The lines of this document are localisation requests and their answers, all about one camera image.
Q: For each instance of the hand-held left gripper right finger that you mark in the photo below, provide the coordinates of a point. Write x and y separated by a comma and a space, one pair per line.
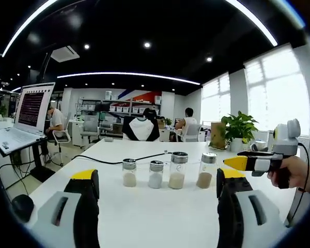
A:
248, 227

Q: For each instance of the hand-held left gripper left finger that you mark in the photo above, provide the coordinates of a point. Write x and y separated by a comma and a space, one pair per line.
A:
67, 227

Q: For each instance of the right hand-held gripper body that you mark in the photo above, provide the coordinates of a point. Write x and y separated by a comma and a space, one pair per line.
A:
286, 137

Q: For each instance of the brown powder seasoning bottle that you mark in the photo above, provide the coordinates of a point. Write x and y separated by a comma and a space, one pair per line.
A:
205, 175

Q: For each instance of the tall pale grain seasoning bottle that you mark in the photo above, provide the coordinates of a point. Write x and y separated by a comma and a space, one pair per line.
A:
177, 173

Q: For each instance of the beige powder seasoning bottle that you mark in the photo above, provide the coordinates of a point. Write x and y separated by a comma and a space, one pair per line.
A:
129, 175

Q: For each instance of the white powder seasoning bottle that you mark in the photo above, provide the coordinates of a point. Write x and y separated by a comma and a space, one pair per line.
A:
155, 178

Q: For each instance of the person's right hand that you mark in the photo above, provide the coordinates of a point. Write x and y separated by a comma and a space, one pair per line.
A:
297, 171

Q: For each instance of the white cup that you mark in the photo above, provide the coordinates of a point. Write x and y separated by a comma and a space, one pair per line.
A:
260, 146

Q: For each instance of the green potted plant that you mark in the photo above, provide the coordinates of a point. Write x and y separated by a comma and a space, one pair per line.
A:
239, 126

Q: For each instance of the brown paper bag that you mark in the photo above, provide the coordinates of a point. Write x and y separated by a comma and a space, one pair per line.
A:
218, 134

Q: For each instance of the black round object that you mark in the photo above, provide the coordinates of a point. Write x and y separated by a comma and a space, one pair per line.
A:
22, 206

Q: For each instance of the white mesh office chair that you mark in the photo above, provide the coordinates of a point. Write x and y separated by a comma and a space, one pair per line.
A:
192, 131

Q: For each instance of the small grey box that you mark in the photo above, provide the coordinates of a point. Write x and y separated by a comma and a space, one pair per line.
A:
109, 140

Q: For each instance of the chair with black-white shirt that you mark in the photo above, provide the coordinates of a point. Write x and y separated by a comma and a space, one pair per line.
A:
140, 129

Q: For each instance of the grey office chair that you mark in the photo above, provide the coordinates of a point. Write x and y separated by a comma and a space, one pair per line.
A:
89, 126

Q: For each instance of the curved ceiling strip light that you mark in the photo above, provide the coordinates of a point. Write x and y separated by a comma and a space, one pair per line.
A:
258, 23
31, 25

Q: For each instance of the silver laptop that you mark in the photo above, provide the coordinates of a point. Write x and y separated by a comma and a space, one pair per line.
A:
33, 108

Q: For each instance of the storage shelf with white boxes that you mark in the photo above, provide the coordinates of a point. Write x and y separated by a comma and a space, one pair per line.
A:
124, 106

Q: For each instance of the straight ceiling strip light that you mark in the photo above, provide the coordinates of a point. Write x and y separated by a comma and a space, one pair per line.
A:
129, 75

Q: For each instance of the ceiling air conditioner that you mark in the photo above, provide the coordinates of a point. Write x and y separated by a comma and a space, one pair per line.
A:
65, 53

